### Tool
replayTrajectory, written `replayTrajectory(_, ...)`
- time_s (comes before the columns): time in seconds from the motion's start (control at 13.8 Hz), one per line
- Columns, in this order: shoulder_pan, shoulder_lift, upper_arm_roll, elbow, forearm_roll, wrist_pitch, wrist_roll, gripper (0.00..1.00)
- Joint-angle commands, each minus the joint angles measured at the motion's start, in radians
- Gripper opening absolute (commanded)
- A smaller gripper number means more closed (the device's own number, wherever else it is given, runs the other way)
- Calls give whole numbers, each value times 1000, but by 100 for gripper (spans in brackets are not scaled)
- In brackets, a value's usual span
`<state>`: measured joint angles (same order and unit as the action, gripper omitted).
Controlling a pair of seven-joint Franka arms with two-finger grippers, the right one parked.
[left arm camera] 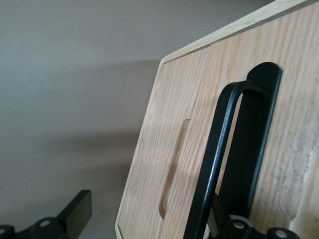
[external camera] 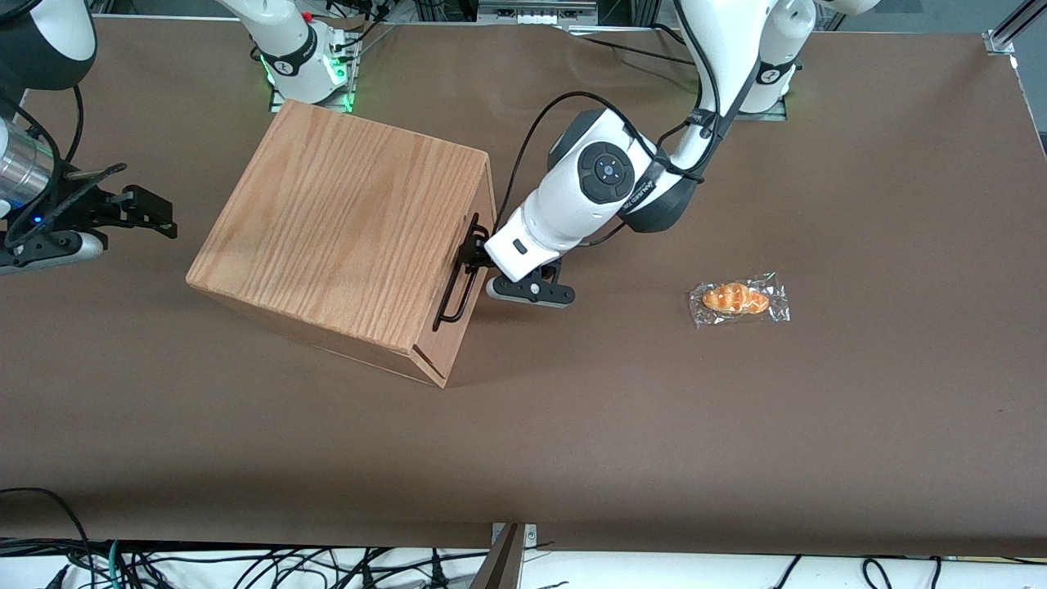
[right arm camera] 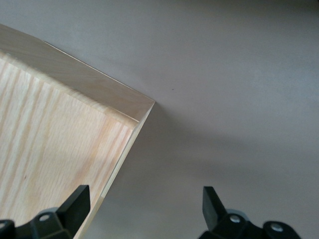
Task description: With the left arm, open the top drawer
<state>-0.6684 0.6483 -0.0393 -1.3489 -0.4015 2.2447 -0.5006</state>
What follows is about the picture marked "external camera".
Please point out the light wooden drawer cabinet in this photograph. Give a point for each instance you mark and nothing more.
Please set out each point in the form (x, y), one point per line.
(327, 221)

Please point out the aluminium frame profile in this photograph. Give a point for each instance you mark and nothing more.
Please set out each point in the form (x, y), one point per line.
(1010, 29)

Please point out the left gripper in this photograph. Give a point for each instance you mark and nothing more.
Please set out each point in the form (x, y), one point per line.
(476, 250)

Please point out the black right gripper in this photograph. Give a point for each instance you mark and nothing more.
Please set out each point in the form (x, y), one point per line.
(82, 205)

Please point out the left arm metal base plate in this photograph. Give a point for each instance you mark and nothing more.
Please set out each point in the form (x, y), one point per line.
(773, 113)

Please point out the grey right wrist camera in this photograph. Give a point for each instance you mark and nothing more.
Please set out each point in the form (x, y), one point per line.
(57, 248)

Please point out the plastic-wrapped orange bread roll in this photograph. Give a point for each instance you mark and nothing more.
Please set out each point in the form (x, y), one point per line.
(736, 298)

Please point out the grey metal table bracket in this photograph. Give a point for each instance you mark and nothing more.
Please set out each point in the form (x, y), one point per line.
(527, 536)

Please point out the grey background equipment box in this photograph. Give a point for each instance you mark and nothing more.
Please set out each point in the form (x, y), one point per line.
(532, 11)

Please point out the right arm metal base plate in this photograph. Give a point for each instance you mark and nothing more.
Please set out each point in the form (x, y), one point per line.
(348, 90)

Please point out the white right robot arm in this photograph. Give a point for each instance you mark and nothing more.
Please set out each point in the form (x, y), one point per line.
(290, 57)

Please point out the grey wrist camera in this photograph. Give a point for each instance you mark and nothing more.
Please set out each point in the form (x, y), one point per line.
(532, 293)
(57, 248)

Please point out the dark wedge-shaped pole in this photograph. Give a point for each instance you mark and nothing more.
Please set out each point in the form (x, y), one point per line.
(499, 568)

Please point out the brown table cover sheet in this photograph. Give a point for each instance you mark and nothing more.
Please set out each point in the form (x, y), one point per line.
(572, 450)

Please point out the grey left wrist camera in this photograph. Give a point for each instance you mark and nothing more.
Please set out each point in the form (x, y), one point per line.
(532, 293)

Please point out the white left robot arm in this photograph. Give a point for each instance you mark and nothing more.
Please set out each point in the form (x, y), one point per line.
(597, 204)

